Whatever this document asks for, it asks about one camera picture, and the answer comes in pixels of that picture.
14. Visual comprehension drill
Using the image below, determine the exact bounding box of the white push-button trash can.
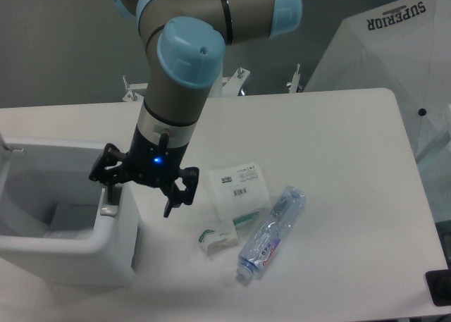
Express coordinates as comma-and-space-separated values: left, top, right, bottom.
1, 135, 142, 286

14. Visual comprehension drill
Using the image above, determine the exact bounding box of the black device at edge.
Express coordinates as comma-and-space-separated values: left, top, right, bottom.
425, 269, 450, 306

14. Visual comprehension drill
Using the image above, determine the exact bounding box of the clear crushed plastic bottle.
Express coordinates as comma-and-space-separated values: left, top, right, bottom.
236, 185, 306, 285

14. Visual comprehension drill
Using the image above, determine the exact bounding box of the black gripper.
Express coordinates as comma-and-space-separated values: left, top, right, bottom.
89, 128, 199, 218

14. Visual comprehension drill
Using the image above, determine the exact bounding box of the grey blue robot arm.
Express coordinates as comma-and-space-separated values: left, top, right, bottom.
89, 0, 302, 214

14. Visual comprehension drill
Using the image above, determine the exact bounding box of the white green paper wrapper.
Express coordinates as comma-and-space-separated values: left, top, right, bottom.
197, 221, 239, 256

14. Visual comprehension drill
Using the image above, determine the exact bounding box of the white plastic packaging bag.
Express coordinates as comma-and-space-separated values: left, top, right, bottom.
209, 161, 271, 227

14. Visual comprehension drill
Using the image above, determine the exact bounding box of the white superior umbrella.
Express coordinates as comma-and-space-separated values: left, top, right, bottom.
305, 0, 450, 156

